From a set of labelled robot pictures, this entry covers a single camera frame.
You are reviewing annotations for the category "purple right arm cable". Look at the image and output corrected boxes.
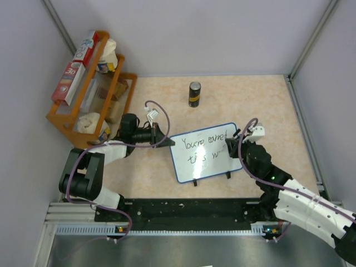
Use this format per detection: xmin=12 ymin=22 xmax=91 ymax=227
xmin=238 ymin=117 xmax=356 ymax=223

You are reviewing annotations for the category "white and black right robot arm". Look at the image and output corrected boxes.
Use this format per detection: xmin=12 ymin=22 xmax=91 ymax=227
xmin=225 ymin=136 xmax=355 ymax=265

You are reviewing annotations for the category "white bag with cartoon label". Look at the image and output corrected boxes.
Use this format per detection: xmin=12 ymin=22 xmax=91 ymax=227
xmin=96 ymin=38 xmax=118 ymax=73

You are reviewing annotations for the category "black capped whiteboard marker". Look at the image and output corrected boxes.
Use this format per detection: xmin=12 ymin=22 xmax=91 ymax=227
xmin=225 ymin=128 xmax=241 ymax=153

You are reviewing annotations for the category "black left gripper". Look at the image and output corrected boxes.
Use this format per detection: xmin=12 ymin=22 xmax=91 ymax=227
xmin=132 ymin=122 xmax=174 ymax=148

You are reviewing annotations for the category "white bag lower shelf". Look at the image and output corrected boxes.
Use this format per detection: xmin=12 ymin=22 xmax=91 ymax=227
xmin=77 ymin=112 xmax=111 ymax=145

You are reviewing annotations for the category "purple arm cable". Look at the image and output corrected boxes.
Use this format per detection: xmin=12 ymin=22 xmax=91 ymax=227
xmin=238 ymin=117 xmax=356 ymax=223
xmin=66 ymin=100 xmax=170 ymax=243

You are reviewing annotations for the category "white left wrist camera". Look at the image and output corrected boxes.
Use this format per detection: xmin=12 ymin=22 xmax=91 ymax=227
xmin=145 ymin=107 xmax=159 ymax=127

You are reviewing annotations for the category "tan wrapped soap block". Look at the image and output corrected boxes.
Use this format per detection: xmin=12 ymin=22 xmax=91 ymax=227
xmin=105 ymin=101 xmax=122 ymax=123

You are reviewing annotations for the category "black Schweppes can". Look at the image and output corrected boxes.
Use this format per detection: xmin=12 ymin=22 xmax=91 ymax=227
xmin=189 ymin=82 xmax=201 ymax=107

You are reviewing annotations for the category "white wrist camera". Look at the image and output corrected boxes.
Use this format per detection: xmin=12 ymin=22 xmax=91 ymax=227
xmin=243 ymin=123 xmax=265 ymax=143
xmin=145 ymin=107 xmax=159 ymax=127

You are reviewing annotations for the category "orange wooden shelf rack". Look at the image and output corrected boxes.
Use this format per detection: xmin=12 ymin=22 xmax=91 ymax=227
xmin=46 ymin=31 xmax=137 ymax=149

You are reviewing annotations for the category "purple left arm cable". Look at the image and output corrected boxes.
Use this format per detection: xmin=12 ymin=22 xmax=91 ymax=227
xmin=66 ymin=100 xmax=170 ymax=243

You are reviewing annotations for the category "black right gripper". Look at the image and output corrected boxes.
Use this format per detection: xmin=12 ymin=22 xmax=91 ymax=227
xmin=227 ymin=134 xmax=257 ymax=178

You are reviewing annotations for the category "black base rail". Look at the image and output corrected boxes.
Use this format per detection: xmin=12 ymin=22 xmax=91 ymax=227
xmin=94 ymin=197 xmax=281 ymax=231

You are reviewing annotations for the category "blue framed whiteboard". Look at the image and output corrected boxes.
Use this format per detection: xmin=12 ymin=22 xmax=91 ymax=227
xmin=170 ymin=122 xmax=242 ymax=184

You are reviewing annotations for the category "clear plastic sheet pack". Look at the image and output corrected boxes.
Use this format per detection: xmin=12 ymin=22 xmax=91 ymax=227
xmin=80 ymin=78 xmax=110 ymax=112

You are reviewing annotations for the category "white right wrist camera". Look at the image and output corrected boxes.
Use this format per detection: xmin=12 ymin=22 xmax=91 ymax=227
xmin=243 ymin=123 xmax=265 ymax=143

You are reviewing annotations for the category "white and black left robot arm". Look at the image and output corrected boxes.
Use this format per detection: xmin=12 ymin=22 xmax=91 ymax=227
xmin=58 ymin=113 xmax=175 ymax=221

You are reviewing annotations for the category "red and white foil box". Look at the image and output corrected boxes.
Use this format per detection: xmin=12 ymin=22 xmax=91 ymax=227
xmin=51 ymin=62 xmax=86 ymax=106

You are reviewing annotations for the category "brown wrapped soap block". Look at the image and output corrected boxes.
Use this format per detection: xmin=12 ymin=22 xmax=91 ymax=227
xmin=115 ymin=77 xmax=128 ymax=98

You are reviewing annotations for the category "grey slotted cable duct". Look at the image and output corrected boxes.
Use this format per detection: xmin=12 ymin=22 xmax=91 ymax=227
xmin=56 ymin=224 xmax=280 ymax=237

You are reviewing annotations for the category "red and white wrap box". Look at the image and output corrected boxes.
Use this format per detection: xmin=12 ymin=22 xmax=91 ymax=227
xmin=73 ymin=31 xmax=99 ymax=67

